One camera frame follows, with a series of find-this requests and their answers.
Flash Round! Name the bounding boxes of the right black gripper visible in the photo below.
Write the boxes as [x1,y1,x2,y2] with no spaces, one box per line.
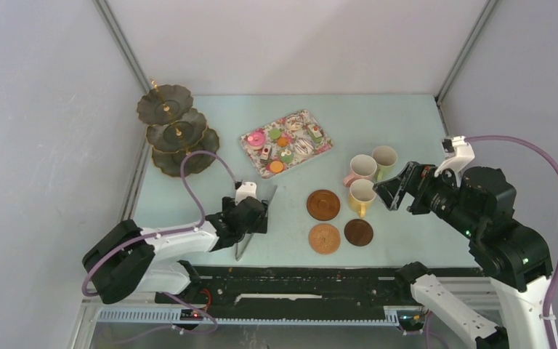
[371,158,478,235]

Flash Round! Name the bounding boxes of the metal serving tongs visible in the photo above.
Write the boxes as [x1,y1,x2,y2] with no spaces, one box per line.
[235,185,278,262]

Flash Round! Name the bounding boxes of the chocolate cake slice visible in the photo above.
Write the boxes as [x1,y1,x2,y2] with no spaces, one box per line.
[259,146,272,164]

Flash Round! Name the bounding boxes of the green round cake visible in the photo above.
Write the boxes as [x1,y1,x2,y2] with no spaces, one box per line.
[279,148,294,164]

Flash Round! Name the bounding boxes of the green layered cake slice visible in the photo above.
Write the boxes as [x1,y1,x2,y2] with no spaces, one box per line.
[307,124,323,144]

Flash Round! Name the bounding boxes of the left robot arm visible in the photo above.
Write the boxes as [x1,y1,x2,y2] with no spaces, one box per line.
[82,197,270,305]

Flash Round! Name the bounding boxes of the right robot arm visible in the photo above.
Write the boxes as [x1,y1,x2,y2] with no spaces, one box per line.
[373,161,555,348]

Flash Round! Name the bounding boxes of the green mug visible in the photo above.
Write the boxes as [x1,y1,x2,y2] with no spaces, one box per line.
[371,145,398,182]

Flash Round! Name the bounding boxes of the yellow mug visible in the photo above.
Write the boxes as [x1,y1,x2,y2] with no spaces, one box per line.
[348,179,376,218]

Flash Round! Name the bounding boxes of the pink mug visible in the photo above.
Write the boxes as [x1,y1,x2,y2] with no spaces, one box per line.
[343,154,378,187]

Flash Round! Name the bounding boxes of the orange round biscuit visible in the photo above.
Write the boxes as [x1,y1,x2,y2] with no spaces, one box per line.
[268,161,285,174]

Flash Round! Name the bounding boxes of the dark brown wooden coaster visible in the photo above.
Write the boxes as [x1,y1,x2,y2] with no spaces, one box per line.
[344,219,374,246]

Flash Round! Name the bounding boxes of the light brown wooden coaster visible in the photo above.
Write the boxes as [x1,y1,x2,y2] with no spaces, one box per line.
[306,189,341,221]

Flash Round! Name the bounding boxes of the pink frosted donut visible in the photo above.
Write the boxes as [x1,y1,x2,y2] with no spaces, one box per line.
[246,131,266,149]

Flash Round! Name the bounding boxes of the woven rattan coaster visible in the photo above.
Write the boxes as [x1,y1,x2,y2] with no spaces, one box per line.
[308,223,341,254]

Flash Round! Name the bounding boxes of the small orange macaron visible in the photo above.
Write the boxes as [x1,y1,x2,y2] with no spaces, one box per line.
[277,137,290,148]

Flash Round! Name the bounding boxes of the floral rectangular tray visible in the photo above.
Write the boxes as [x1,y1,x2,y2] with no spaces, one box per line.
[240,109,333,179]

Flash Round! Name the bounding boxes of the green macaron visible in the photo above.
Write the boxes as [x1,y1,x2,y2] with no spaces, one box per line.
[268,128,283,140]

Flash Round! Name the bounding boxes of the white chocolate-drizzled donut lower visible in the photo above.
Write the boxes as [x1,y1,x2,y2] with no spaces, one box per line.
[293,138,315,158]

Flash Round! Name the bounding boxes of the white chocolate-drizzled donut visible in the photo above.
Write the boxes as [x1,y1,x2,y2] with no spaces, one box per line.
[284,113,306,132]
[293,138,315,158]

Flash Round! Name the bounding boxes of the white chocolate-drizzled donut upper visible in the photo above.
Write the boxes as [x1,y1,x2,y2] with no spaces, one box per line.
[284,113,306,132]

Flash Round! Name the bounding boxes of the three-tier dark dessert stand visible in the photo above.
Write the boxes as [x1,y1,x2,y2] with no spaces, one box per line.
[137,79,220,177]

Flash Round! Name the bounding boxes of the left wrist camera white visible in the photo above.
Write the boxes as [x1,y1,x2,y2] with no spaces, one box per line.
[234,181,257,205]

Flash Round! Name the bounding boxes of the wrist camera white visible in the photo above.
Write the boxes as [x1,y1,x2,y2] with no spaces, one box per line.
[234,181,257,205]
[434,136,474,177]

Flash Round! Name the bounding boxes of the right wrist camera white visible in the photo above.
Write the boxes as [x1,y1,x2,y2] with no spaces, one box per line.
[434,136,474,177]

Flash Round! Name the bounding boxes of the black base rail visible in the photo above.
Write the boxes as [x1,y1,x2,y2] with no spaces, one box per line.
[86,265,501,329]

